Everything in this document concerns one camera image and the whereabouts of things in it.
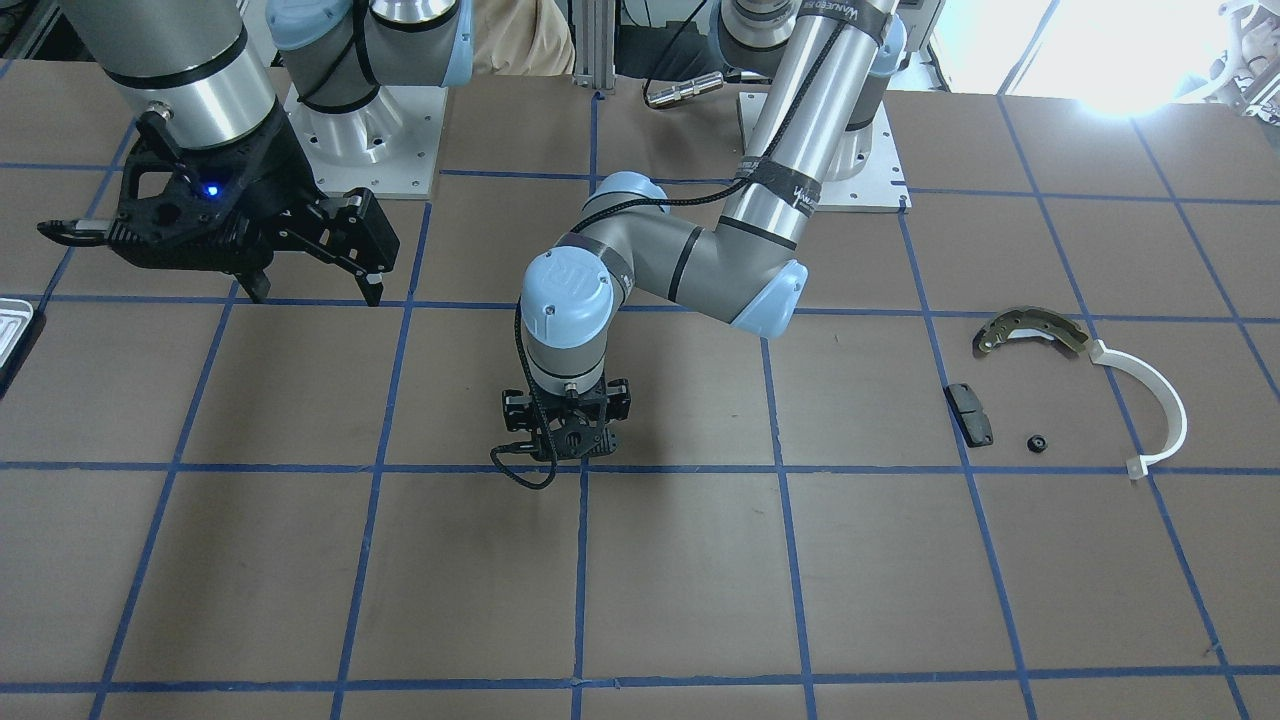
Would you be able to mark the seated person beige shirt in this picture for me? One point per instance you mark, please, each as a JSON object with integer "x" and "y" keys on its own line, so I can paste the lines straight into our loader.
{"x": 522, "y": 38}

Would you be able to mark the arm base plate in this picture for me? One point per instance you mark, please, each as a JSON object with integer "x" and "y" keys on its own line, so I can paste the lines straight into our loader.
{"x": 864, "y": 171}
{"x": 391, "y": 146}

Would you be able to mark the silver cylindrical connector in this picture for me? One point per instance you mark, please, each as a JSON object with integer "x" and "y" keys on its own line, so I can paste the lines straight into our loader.
{"x": 669, "y": 97}

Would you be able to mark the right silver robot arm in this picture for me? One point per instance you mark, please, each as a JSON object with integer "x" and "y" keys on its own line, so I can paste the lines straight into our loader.
{"x": 193, "y": 62}

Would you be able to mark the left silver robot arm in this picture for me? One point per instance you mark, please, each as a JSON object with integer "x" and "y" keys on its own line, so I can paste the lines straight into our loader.
{"x": 827, "y": 60}

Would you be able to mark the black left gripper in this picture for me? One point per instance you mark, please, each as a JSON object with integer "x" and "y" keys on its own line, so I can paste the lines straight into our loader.
{"x": 617, "y": 398}

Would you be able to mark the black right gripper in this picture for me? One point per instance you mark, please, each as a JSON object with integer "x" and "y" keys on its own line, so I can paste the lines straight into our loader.
{"x": 268, "y": 172}

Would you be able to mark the aluminium frame post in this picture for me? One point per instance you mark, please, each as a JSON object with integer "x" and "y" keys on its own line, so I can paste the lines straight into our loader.
{"x": 594, "y": 26}

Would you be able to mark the olive metal brake shoe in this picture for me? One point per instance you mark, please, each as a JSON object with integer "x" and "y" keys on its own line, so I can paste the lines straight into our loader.
{"x": 1029, "y": 323}

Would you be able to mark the dark grey brake pad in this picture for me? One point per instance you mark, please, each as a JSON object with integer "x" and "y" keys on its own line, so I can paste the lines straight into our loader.
{"x": 970, "y": 416}

